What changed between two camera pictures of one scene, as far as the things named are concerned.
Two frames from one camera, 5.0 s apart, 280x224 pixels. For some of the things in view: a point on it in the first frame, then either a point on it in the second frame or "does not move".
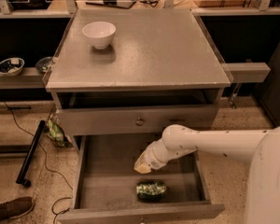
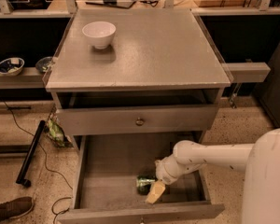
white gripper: [153, 158] to [162, 173]
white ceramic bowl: [100, 34] does not move
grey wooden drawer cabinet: [134, 73] does not move
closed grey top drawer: [137, 119] does not move
